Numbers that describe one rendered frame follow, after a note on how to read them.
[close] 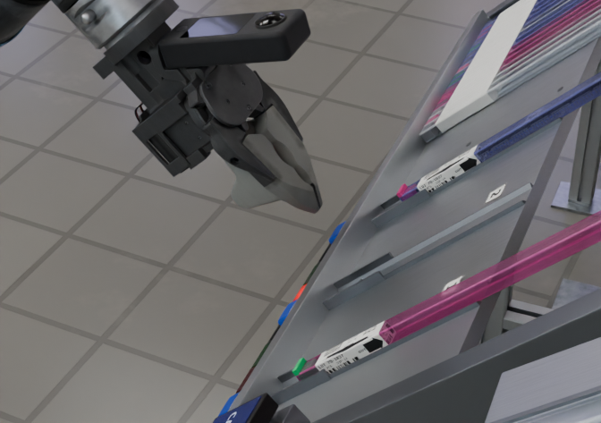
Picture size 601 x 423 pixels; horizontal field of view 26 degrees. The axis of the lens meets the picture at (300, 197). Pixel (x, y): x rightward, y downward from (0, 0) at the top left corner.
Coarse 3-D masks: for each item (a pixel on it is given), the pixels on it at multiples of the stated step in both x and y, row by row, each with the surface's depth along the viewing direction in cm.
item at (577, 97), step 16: (592, 80) 92; (560, 96) 94; (576, 96) 93; (592, 96) 92; (544, 112) 94; (560, 112) 94; (512, 128) 96; (528, 128) 96; (480, 144) 99; (496, 144) 97; (480, 160) 99; (416, 192) 103
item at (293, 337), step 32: (448, 64) 124; (416, 128) 115; (384, 160) 112; (416, 160) 113; (384, 192) 108; (352, 224) 103; (352, 256) 102; (320, 288) 98; (288, 320) 94; (320, 320) 96; (288, 352) 92; (256, 384) 89
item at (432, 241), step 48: (528, 96) 105; (432, 144) 114; (528, 144) 95; (432, 192) 101; (480, 192) 94; (528, 192) 87; (384, 240) 101; (432, 240) 93; (480, 240) 86; (384, 288) 92; (432, 288) 85; (336, 336) 91; (432, 336) 78; (480, 336) 76; (288, 384) 90; (336, 384) 84; (384, 384) 78
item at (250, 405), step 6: (252, 402) 77; (240, 408) 78; (246, 408) 77; (252, 408) 76; (228, 414) 79; (234, 414) 78; (240, 414) 77; (246, 414) 76; (216, 420) 79; (222, 420) 79; (228, 420) 78; (234, 420) 77; (240, 420) 76; (246, 420) 75
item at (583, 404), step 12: (600, 396) 46; (564, 408) 47; (576, 408) 46; (588, 408) 46; (600, 408) 45; (528, 420) 48; (540, 420) 47; (552, 420) 47; (564, 420) 46; (576, 420) 46; (588, 420) 45; (600, 420) 45
